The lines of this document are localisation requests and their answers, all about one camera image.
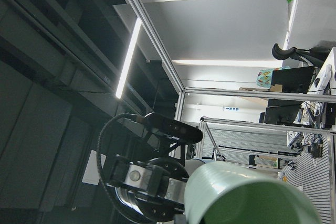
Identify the ceiling light strip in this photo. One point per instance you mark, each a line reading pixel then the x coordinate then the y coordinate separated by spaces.
pixel 128 58

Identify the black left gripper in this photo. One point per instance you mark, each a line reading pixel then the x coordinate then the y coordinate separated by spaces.
pixel 150 191

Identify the light green cup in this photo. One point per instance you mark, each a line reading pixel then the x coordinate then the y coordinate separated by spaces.
pixel 219 192

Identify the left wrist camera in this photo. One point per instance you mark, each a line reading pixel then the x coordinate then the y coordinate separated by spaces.
pixel 173 130

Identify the aluminium frame post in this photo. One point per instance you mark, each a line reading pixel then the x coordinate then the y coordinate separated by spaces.
pixel 141 12

